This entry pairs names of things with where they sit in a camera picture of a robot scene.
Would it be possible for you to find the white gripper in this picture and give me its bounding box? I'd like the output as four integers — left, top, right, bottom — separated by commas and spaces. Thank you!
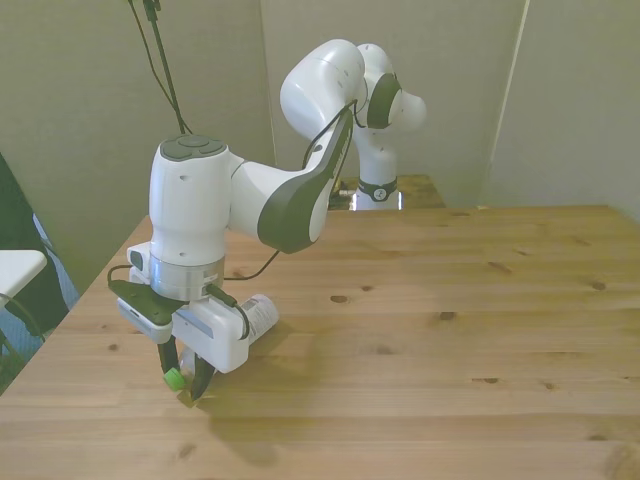
157, 297, 252, 402

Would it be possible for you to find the white plastic bottle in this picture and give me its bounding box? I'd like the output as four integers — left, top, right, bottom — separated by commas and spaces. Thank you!
164, 293, 279, 392

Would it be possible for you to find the white side table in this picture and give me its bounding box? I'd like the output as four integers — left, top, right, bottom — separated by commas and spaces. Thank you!
0, 248, 49, 301

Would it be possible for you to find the black chair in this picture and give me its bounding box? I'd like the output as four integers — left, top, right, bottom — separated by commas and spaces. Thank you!
0, 151, 71, 346

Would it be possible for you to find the white wrist camera black mount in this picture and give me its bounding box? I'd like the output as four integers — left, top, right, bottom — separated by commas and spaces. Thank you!
108, 279, 187, 346

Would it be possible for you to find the shiny metal robot base plate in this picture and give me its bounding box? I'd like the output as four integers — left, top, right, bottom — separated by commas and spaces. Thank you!
329, 189, 405, 212

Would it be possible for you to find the black camera stand pole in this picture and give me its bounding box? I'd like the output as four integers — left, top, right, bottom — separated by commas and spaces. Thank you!
143, 0, 195, 135

